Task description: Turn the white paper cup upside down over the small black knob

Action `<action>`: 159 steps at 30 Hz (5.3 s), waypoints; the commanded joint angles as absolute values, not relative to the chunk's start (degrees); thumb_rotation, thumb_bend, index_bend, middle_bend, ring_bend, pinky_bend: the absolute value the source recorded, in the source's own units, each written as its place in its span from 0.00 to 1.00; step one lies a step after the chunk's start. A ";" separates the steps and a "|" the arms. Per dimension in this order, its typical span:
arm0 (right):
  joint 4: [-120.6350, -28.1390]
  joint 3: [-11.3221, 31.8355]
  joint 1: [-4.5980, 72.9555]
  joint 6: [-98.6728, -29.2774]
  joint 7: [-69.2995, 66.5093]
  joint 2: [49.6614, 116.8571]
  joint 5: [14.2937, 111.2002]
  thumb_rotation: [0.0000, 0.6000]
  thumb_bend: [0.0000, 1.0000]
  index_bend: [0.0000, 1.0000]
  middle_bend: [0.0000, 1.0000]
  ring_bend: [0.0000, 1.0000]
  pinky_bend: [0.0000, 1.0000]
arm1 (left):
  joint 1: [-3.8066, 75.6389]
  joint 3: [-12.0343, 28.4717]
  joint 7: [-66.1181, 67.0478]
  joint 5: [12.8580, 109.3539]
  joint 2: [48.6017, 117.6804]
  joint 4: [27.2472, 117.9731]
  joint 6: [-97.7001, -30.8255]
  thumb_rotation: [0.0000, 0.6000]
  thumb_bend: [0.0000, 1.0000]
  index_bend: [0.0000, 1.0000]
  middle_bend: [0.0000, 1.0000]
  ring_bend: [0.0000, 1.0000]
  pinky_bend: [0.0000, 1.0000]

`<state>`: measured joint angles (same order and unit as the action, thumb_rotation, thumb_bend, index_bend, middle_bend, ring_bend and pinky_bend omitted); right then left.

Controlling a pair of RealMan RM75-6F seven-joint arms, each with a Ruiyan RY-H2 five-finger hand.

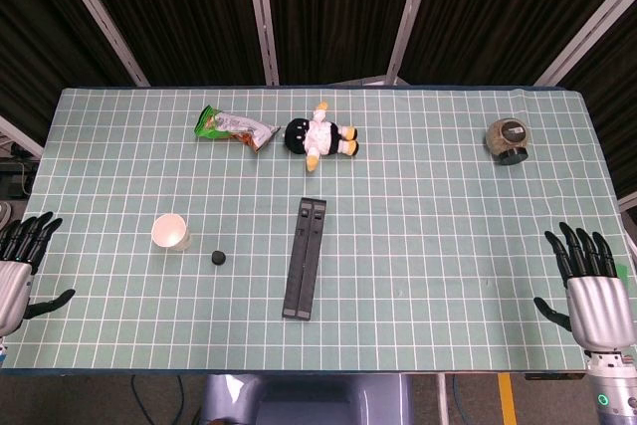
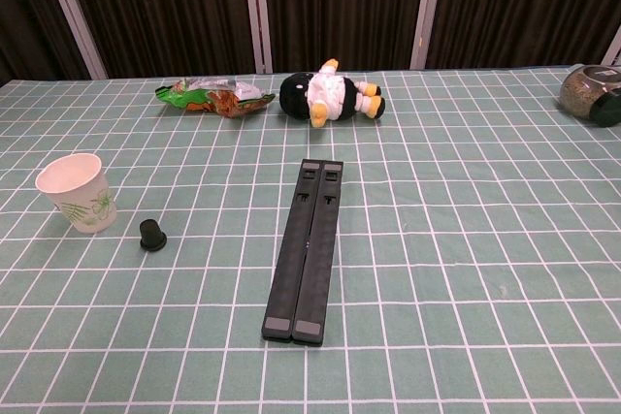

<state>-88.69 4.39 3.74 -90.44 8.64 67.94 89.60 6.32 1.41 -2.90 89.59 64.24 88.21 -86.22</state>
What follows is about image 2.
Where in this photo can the white paper cup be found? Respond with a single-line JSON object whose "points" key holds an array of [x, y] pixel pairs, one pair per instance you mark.
{"points": [[73, 200]]}

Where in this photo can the small black ball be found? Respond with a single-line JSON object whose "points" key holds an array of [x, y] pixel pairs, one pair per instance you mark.
{"points": [[151, 234]]}

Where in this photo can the black folded stand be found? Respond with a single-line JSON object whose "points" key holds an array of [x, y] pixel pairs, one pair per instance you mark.
{"points": [[291, 264]]}

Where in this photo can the black white plush penguin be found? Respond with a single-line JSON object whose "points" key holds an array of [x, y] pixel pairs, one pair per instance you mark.
{"points": [[330, 91]]}

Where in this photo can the green orange snack bag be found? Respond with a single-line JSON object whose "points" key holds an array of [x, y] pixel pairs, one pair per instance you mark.
{"points": [[213, 99]]}

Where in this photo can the green checkered tablecloth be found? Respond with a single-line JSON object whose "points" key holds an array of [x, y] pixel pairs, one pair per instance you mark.
{"points": [[436, 239]]}

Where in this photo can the dark curtain panel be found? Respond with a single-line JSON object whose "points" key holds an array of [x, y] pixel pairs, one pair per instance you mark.
{"points": [[24, 7], [339, 2], [165, 7], [524, 2]]}

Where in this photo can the glass jar with dark lid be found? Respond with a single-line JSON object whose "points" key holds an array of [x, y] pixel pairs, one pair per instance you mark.
{"points": [[579, 94]]}

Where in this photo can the white screen frame post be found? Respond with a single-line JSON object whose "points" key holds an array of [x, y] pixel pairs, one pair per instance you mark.
{"points": [[427, 7], [257, 7], [73, 11], [613, 50]]}

